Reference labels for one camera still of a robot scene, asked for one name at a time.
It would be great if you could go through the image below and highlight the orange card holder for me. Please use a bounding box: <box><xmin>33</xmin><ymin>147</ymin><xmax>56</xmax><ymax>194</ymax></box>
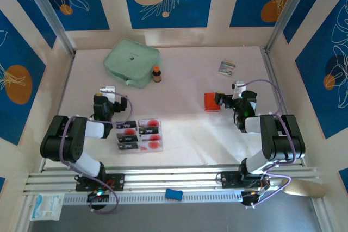
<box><xmin>204</xmin><ymin>92</ymin><xmax>222</xmax><ymax>112</ymax></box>

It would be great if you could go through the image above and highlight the black vip card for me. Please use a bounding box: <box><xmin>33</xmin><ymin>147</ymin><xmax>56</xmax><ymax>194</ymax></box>
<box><xmin>117</xmin><ymin>142</ymin><xmax>139</xmax><ymax>151</ymax></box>
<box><xmin>116</xmin><ymin>121</ymin><xmax>136</xmax><ymax>130</ymax></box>
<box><xmin>138</xmin><ymin>126</ymin><xmax>161</xmax><ymax>135</ymax></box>
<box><xmin>116</xmin><ymin>135</ymin><xmax>138</xmax><ymax>143</ymax></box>

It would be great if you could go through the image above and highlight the white card red circle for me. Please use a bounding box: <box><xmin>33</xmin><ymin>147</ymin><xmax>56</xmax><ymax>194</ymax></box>
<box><xmin>139</xmin><ymin>141</ymin><xmax>164</xmax><ymax>152</ymax></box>
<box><xmin>138</xmin><ymin>119</ymin><xmax>161</xmax><ymax>128</ymax></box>
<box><xmin>139</xmin><ymin>134</ymin><xmax>163</xmax><ymax>142</ymax></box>

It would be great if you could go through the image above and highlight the small printed paper packet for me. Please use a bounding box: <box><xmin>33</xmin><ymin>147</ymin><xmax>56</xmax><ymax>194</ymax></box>
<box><xmin>217</xmin><ymin>59</ymin><xmax>237</xmax><ymax>77</ymax></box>

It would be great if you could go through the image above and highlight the brown bottle orange cap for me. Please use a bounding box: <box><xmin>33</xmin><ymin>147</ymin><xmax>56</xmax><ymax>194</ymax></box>
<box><xmin>152</xmin><ymin>65</ymin><xmax>163</xmax><ymax>83</ymax></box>

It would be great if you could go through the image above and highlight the mint green zip pouch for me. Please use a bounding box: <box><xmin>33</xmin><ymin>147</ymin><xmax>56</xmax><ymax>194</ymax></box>
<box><xmin>103</xmin><ymin>38</ymin><xmax>161</xmax><ymax>89</ymax></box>

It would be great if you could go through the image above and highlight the left black controller board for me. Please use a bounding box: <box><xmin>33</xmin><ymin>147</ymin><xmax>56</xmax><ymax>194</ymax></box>
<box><xmin>86</xmin><ymin>188</ymin><xmax>111</xmax><ymax>203</ymax></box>

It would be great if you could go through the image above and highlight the black controller board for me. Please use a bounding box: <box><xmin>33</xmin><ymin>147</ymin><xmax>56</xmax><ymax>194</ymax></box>
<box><xmin>241</xmin><ymin>190</ymin><xmax>266</xmax><ymax>208</ymax></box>
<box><xmin>86</xmin><ymin>188</ymin><xmax>111</xmax><ymax>203</ymax></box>

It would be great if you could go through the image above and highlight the right black controller board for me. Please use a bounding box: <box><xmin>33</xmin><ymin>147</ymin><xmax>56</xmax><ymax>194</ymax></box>
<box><xmin>241</xmin><ymin>190</ymin><xmax>266</xmax><ymax>208</ymax></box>

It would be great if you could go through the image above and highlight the blue bone-shaped sponge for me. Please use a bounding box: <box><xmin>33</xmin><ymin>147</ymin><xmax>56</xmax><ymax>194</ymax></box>
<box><xmin>164</xmin><ymin>188</ymin><xmax>183</xmax><ymax>200</ymax></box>

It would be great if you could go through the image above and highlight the gold oval pad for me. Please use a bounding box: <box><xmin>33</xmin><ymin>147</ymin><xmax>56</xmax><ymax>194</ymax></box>
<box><xmin>282</xmin><ymin>178</ymin><xmax>327</xmax><ymax>198</ymax></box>

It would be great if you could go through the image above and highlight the white blue gauze packet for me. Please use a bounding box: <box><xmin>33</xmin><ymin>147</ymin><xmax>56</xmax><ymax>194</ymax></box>
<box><xmin>29</xmin><ymin>193</ymin><xmax>65</xmax><ymax>221</ymax></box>

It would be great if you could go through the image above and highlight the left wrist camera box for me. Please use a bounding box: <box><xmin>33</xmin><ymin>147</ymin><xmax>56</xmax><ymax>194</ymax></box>
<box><xmin>100</xmin><ymin>85</ymin><xmax>116</xmax><ymax>99</ymax></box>

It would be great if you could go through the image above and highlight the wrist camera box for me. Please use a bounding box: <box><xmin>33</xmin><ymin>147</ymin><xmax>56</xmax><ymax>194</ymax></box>
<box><xmin>100</xmin><ymin>85</ymin><xmax>116</xmax><ymax>99</ymax></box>
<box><xmin>232</xmin><ymin>81</ymin><xmax>247</xmax><ymax>98</ymax></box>

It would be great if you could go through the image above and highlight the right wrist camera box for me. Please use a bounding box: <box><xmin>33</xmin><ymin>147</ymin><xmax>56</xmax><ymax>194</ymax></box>
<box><xmin>232</xmin><ymin>81</ymin><xmax>247</xmax><ymax>98</ymax></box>

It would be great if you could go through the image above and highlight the aluminium side rail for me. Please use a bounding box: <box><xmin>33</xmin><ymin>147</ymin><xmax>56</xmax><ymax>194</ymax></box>
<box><xmin>261</xmin><ymin>48</ymin><xmax>305</xmax><ymax>166</ymax></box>
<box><xmin>40</xmin><ymin>52</ymin><xmax>77</xmax><ymax>173</ymax></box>

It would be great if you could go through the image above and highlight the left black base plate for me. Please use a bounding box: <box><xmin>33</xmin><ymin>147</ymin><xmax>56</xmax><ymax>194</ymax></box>
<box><xmin>75</xmin><ymin>173</ymin><xmax>126</xmax><ymax>192</ymax></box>

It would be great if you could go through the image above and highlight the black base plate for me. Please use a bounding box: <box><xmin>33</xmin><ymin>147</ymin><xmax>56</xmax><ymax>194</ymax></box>
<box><xmin>220</xmin><ymin>171</ymin><xmax>270</xmax><ymax>189</ymax></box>
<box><xmin>75</xmin><ymin>173</ymin><xmax>126</xmax><ymax>192</ymax></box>

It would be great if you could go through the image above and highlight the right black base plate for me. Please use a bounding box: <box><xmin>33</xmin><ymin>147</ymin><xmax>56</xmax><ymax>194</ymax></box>
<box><xmin>220</xmin><ymin>171</ymin><xmax>270</xmax><ymax>189</ymax></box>

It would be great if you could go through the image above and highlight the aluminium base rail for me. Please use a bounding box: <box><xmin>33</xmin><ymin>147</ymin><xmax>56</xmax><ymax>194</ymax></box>
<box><xmin>23</xmin><ymin>163</ymin><xmax>319</xmax><ymax>197</ymax></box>

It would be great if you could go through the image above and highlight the slotted grey cable duct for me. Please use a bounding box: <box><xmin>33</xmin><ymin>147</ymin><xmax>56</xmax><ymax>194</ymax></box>
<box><xmin>61</xmin><ymin>191</ymin><xmax>245</xmax><ymax>205</ymax></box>

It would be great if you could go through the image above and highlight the aluminium frame post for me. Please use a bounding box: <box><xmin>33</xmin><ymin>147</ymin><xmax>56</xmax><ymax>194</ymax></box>
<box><xmin>265</xmin><ymin>0</ymin><xmax>320</xmax><ymax>53</ymax></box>
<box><xmin>20</xmin><ymin>0</ymin><xmax>77</xmax><ymax>57</ymax></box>

